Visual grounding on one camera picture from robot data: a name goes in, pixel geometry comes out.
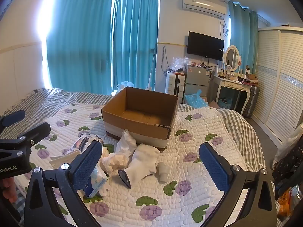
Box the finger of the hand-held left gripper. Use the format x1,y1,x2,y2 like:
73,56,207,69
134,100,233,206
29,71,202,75
0,110,26,127
0,122,51,151

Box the small white roll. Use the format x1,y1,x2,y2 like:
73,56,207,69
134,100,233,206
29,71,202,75
156,162,170,183

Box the black wall television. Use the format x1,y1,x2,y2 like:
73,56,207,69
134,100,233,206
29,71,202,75
187,31,225,61

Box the brown cardboard box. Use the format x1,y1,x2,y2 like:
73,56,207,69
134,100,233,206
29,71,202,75
101,86,178,153

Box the blue white tissue pack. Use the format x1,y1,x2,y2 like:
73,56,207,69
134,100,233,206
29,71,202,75
83,166,110,198

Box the hanging black cables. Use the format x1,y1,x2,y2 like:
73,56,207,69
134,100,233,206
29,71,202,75
162,46,168,73

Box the floral quilted bed cover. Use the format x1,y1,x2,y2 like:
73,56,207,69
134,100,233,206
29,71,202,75
0,87,269,227

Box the person's left hand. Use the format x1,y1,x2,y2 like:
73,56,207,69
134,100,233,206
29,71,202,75
0,177,18,203

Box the white plastic bag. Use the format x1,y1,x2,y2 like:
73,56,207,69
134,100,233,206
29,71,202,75
116,81,134,92

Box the white slatted wardrobe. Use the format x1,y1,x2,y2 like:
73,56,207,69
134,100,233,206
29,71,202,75
250,26,303,145

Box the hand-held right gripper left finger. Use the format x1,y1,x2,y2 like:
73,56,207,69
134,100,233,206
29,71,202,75
24,141,103,227

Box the teal basket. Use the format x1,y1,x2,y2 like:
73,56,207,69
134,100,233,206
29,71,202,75
217,97,234,110

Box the white air conditioner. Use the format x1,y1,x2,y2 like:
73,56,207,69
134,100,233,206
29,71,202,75
182,0,227,18

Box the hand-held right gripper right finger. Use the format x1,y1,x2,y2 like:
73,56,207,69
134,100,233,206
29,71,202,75
199,142,277,227

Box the white dressing table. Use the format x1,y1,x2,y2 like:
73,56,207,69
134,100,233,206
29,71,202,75
209,74,252,115

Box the clear plastic bags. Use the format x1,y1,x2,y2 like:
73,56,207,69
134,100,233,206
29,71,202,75
169,57,190,73

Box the white suitcase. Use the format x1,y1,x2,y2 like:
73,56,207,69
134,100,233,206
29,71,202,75
166,72,186,98

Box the teal curtain beside wardrobe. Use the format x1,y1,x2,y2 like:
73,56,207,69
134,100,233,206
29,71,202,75
228,1,259,74

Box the white bag beside wardrobe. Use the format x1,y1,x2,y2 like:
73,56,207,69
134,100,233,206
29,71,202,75
272,124,303,171

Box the blue plastic bag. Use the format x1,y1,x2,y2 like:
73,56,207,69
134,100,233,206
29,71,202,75
184,89,209,108

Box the dark printed cloth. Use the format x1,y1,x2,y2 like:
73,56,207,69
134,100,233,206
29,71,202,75
272,142,303,194

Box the small black flat object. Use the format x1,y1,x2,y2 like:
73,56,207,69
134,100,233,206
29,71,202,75
118,169,132,190

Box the wide teal curtain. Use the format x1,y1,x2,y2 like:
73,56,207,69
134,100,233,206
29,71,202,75
46,0,113,95

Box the silver patterned wipes pack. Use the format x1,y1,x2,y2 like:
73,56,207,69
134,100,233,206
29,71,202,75
70,134,104,152

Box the narrow teal curtain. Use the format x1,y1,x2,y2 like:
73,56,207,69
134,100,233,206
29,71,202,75
111,0,159,93

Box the grey suitcase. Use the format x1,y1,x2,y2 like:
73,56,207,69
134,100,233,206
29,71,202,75
243,85,260,119

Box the white sock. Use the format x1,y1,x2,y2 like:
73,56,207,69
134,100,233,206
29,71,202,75
127,144,161,185

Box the white oval mirror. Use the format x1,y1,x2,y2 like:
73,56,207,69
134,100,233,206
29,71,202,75
223,44,241,74

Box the grey mini fridge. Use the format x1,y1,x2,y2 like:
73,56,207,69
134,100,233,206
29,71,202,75
184,64,212,104

